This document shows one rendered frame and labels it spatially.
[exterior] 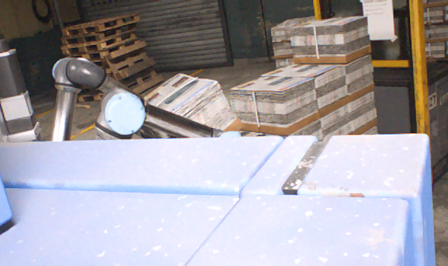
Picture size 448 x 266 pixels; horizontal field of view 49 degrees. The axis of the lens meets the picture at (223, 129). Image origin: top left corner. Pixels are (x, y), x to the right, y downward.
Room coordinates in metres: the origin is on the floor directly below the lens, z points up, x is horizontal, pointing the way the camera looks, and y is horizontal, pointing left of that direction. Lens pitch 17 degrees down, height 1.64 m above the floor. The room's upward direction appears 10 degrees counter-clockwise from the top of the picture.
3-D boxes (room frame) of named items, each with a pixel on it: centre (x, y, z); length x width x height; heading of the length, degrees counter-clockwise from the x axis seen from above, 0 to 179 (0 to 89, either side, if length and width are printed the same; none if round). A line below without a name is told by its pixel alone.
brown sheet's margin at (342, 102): (2.82, -0.51, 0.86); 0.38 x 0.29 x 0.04; 42
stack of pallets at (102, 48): (9.05, 1.84, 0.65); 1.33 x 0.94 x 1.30; 157
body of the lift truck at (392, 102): (3.56, -1.33, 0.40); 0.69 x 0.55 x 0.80; 42
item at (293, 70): (2.83, -0.49, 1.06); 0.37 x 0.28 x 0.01; 42
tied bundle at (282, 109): (2.62, -0.29, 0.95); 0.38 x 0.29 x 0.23; 42
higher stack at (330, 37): (3.02, -0.73, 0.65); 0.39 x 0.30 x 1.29; 42
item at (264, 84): (2.62, -0.30, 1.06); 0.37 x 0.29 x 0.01; 42
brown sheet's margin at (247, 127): (2.62, -0.29, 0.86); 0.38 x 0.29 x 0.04; 42
